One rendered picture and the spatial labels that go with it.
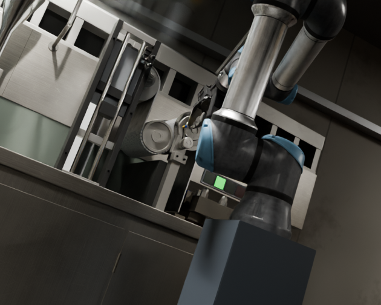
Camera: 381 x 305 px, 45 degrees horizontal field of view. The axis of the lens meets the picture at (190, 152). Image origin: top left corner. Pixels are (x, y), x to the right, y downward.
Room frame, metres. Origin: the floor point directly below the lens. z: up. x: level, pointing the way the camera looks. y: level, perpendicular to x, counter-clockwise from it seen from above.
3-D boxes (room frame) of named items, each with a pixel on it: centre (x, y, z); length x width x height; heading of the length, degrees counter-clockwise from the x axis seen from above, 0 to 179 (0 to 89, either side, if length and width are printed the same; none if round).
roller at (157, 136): (1.74, 0.18, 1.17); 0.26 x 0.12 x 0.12; 24
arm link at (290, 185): (1.09, -0.21, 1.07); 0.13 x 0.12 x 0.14; 93
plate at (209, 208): (1.90, -0.08, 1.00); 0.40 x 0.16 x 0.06; 24
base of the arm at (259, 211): (1.10, -0.21, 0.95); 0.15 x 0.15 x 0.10
